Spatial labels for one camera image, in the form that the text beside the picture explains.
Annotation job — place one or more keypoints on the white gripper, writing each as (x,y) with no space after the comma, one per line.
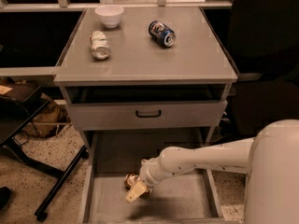
(148,173)

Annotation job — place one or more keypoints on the crushed orange can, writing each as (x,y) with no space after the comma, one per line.
(130,180)

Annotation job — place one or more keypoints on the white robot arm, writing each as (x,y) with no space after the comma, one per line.
(269,160)

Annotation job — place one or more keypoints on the open grey middle drawer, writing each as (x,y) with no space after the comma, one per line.
(185,199)

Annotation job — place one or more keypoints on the grey top drawer front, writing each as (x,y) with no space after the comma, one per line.
(122,116)

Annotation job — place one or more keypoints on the grey drawer cabinet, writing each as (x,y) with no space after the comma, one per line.
(140,70)

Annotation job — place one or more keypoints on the white green crushed can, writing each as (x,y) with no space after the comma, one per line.
(99,45)

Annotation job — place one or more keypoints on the blue soda can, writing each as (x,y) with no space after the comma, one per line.
(162,34)

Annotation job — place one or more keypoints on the brown bag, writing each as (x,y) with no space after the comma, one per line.
(46,117)

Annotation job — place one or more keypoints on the black shoe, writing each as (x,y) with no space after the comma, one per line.
(5,193)

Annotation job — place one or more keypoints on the black side table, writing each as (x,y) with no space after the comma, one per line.
(44,172)

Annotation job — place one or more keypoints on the white bowl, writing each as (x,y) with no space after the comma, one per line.
(110,15)

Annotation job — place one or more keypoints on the black office chair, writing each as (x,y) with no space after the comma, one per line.
(263,38)

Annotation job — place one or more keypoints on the black drawer handle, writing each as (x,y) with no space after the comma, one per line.
(148,114)

